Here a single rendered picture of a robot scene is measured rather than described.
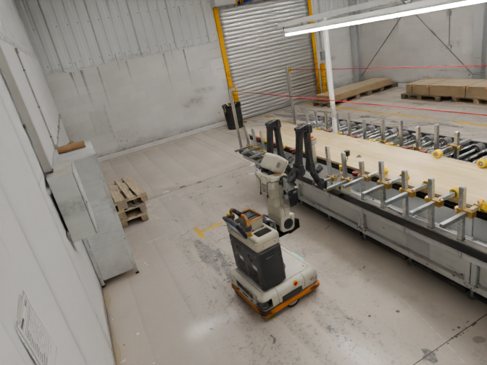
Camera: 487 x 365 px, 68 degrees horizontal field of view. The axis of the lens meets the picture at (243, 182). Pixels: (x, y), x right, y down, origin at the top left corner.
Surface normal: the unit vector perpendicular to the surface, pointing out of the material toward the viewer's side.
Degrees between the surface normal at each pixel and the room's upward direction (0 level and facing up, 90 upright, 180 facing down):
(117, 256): 90
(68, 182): 90
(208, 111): 90
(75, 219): 90
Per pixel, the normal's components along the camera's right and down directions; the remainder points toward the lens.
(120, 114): 0.43, 0.26
